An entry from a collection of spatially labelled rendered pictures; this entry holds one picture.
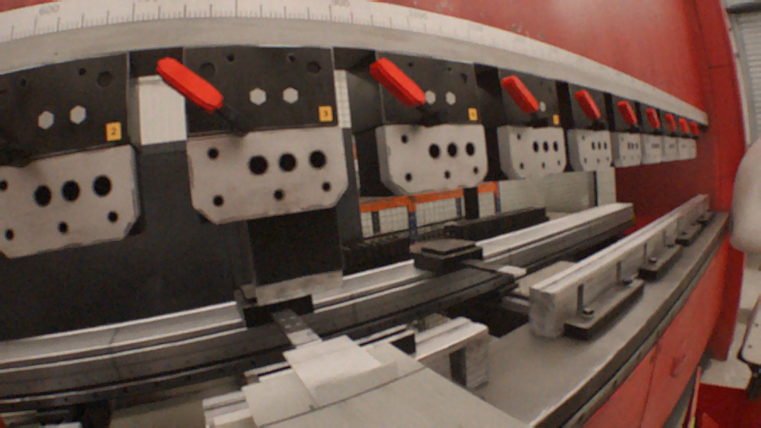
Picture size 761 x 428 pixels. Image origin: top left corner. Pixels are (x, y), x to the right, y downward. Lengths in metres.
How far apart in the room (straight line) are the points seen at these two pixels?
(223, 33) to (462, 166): 0.31
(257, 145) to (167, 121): 4.23
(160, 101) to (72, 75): 4.27
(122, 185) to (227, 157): 0.10
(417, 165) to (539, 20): 0.38
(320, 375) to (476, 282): 0.57
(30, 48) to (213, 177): 0.22
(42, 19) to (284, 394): 0.43
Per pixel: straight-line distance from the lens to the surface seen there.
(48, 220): 0.35
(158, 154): 0.88
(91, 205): 0.34
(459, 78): 0.47
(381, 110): 0.39
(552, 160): 0.60
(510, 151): 0.52
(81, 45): 0.38
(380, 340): 0.47
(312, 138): 0.35
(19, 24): 0.41
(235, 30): 0.37
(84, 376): 0.71
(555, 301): 0.68
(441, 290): 0.81
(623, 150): 0.89
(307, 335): 0.49
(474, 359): 0.54
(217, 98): 0.30
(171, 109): 4.60
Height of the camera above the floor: 1.20
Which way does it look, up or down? 6 degrees down
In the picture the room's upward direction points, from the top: 6 degrees counter-clockwise
